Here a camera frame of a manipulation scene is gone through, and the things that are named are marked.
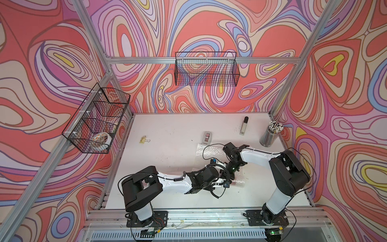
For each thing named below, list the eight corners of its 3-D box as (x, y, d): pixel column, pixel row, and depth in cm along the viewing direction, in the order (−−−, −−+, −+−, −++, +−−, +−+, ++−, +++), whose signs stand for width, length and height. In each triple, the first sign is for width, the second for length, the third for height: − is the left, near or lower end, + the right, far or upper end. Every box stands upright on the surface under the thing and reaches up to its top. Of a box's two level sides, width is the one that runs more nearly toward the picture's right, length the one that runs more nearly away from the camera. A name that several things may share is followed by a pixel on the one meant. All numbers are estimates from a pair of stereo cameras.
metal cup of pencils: (261, 147, 102) (271, 130, 88) (258, 138, 107) (267, 121, 92) (273, 147, 102) (285, 130, 88) (269, 138, 107) (280, 121, 92)
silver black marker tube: (238, 134, 109) (240, 130, 105) (243, 120, 119) (244, 115, 115) (243, 136, 108) (245, 131, 104) (247, 121, 118) (249, 116, 114)
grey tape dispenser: (202, 146, 103) (202, 141, 99) (202, 135, 109) (202, 130, 105) (211, 146, 103) (212, 141, 99) (210, 135, 109) (211, 130, 105)
